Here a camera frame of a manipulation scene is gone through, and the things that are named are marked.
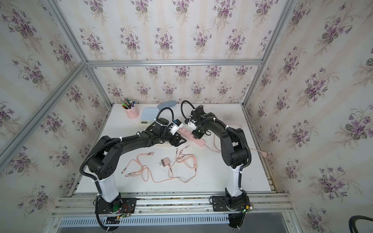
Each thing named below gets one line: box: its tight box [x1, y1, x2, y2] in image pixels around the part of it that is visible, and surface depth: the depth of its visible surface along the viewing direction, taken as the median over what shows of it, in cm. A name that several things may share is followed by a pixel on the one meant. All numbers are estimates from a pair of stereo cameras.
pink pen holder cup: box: [121, 105, 140, 120], surface depth 109 cm
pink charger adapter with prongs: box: [159, 157, 170, 167], surface depth 88 cm
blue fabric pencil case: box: [157, 100, 177, 112], surface depth 121 cm
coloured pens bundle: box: [121, 97, 136, 110], surface depth 107 cm
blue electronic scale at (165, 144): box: [158, 141, 172, 148], surface depth 84 cm
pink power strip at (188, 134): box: [177, 127, 206, 148], surface depth 98 cm
